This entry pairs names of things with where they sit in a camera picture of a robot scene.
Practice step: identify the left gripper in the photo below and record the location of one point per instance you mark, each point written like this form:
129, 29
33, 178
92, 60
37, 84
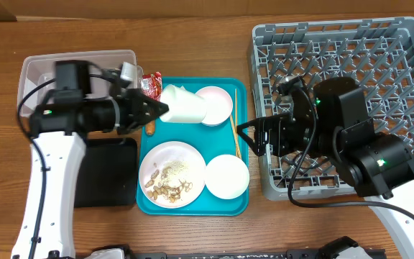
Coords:
135, 101

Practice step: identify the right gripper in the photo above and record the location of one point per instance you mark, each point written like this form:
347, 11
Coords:
279, 123

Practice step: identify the wooden chopstick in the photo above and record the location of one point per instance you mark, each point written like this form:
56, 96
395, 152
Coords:
235, 107
236, 141

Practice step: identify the red snack wrapper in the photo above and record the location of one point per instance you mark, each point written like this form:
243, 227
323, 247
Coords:
152, 85

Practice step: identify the white paper cup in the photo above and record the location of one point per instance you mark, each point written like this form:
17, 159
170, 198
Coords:
184, 106

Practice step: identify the pale green bowl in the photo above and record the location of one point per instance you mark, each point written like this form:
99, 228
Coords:
227, 177

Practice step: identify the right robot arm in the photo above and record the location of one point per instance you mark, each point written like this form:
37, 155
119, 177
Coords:
331, 120

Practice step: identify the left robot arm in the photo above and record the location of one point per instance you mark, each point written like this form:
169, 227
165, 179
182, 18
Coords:
80, 103

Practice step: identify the orange carrot piece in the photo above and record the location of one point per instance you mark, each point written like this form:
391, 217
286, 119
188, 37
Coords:
150, 128

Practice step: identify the teal serving tray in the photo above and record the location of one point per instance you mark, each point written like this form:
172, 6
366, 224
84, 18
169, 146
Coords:
209, 141

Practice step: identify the clear plastic bin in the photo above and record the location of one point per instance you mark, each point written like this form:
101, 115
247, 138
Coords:
39, 69

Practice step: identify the white plate with scraps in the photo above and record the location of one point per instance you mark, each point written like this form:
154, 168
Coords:
171, 175

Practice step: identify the black tray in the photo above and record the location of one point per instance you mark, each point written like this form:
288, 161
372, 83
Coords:
108, 174

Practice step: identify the grey dish rack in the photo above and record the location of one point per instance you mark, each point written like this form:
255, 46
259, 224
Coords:
377, 53

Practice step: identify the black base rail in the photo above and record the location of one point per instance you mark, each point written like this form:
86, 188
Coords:
343, 247

